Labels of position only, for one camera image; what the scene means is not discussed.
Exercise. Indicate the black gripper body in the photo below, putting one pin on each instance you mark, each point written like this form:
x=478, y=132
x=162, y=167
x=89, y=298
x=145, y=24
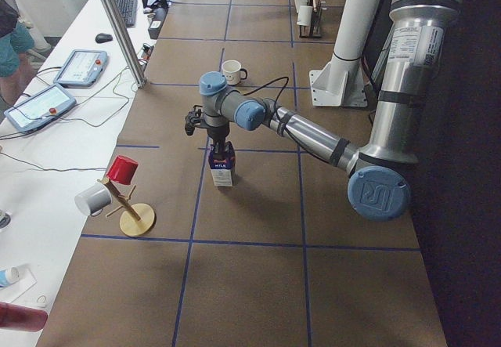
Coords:
x=218, y=131

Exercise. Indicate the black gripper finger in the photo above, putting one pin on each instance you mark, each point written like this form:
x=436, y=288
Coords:
x=218, y=148

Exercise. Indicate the blue white milk carton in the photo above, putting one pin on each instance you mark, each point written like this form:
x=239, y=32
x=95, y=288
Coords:
x=223, y=169

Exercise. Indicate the white ceramic mug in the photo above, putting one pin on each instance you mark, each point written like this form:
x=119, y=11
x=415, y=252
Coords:
x=234, y=72

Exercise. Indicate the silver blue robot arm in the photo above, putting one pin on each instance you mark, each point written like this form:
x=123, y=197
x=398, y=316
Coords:
x=378, y=172

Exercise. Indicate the red cup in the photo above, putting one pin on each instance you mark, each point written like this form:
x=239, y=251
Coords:
x=122, y=170

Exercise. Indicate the grey white cup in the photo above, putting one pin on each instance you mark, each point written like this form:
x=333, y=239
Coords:
x=92, y=200

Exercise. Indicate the wooden mug tree stand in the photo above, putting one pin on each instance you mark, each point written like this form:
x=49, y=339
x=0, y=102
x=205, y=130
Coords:
x=136, y=219

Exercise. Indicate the black box with label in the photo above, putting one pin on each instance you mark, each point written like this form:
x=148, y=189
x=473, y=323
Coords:
x=157, y=22

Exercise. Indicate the black dish rack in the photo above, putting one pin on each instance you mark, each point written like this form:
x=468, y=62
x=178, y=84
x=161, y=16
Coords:
x=314, y=30

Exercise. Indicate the white plate in rack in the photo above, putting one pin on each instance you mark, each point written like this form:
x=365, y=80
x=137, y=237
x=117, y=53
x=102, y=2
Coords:
x=304, y=12

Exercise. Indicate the black computer mouse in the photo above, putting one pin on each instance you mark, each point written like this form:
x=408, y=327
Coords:
x=103, y=38

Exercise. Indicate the far teach pendant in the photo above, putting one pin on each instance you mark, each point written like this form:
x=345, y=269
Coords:
x=82, y=69

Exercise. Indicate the teach pendant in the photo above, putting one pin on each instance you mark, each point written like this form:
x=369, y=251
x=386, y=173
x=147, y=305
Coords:
x=40, y=109
x=82, y=69

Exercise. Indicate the black keyboard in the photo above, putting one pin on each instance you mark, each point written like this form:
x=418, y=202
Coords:
x=128, y=11

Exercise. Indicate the near teach pendant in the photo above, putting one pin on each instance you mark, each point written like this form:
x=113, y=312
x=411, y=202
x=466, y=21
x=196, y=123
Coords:
x=40, y=109

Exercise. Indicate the person in teal shorts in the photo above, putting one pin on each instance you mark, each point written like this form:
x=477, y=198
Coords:
x=16, y=70

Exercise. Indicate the white blue tube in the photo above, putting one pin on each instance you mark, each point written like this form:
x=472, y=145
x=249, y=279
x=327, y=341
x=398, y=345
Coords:
x=9, y=277

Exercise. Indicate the dark red bottle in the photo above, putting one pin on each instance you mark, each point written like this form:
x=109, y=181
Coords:
x=21, y=318

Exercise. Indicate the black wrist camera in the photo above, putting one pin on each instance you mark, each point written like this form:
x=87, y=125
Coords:
x=193, y=120

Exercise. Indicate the white pedestal column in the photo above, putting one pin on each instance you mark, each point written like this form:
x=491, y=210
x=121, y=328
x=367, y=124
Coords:
x=340, y=83

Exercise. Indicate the aluminium frame post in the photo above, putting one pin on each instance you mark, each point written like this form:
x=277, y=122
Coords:
x=124, y=41

